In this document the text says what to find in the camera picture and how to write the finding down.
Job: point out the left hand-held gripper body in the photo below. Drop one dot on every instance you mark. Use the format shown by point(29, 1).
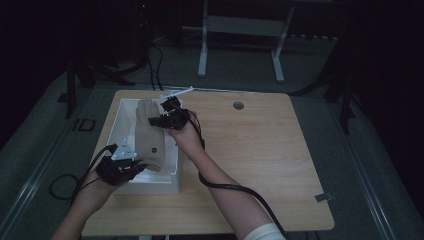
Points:
point(113, 171)

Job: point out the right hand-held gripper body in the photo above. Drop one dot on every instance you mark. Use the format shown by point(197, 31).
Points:
point(178, 120)

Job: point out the beige glove with dark dot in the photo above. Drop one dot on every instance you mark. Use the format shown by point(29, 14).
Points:
point(150, 143)

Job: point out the white box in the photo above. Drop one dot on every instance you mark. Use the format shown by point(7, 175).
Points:
point(156, 187)

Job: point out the person's right hand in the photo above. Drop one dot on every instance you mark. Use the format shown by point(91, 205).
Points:
point(188, 138)

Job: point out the person's left hand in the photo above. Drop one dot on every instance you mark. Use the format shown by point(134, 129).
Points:
point(95, 193)

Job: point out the dark equipment tower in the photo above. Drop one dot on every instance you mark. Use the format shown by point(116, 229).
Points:
point(144, 30)

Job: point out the black tripod stand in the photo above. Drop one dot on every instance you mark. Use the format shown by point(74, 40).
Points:
point(70, 90)
point(345, 106)

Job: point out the white sleeve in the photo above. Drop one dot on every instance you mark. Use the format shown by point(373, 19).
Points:
point(265, 233)

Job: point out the grey tape piece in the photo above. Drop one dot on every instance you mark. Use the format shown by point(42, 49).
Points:
point(324, 197)

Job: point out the black rectangular floor frame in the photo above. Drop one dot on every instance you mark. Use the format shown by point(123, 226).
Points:
point(85, 125)

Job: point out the white metal desk frame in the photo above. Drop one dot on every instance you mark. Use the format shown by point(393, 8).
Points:
point(243, 26)

